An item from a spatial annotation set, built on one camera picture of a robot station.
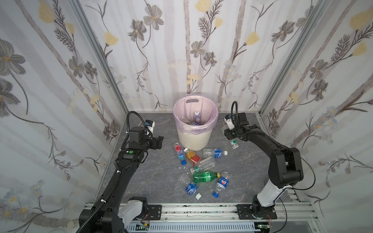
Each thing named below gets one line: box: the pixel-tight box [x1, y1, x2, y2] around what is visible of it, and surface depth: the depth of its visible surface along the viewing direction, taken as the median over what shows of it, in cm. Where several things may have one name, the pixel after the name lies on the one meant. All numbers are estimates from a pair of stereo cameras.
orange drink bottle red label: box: [183, 147, 202, 166], surface depth 91 cm
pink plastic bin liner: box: [172, 94, 220, 135], surface depth 92 cm
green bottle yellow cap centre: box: [192, 171, 221, 184], surface depth 84 cm
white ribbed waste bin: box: [176, 127, 214, 151], surface depth 90 cm
